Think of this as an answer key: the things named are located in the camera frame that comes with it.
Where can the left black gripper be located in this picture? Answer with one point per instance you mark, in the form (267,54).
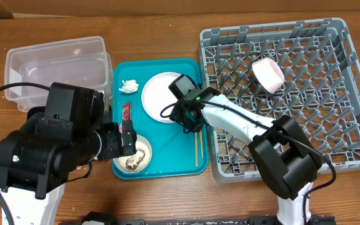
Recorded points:
(114,147)

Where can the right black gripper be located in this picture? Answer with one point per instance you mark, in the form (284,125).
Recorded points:
(179,112)

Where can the white round plate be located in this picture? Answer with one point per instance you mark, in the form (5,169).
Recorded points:
(156,95)

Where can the pink bowl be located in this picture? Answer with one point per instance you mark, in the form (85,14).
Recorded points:
(268,74)

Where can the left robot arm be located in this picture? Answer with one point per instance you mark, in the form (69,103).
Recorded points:
(73,129)

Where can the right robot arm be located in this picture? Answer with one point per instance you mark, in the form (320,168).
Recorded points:
(282,153)

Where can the grey dishwasher rack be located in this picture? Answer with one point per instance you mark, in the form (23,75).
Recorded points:
(321,90)

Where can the bowl with rice leftovers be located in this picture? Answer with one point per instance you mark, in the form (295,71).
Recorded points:
(138,161)

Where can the red snack wrapper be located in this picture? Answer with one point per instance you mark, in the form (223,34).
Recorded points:
(126,115)

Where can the teal serving tray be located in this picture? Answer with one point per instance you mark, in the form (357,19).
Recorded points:
(172,150)

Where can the crumpled white napkin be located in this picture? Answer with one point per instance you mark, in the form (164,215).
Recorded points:
(129,86)

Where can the clear plastic bin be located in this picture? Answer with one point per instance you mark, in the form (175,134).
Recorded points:
(79,62)

